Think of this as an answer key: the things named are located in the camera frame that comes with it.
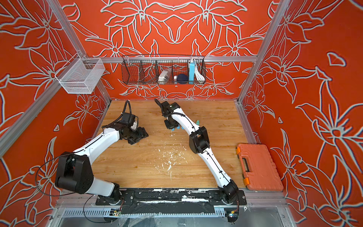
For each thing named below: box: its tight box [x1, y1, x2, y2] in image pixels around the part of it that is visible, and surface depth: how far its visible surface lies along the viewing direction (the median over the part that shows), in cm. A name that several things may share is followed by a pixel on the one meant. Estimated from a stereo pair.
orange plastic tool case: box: [235, 143, 285, 192], surface depth 81 cm
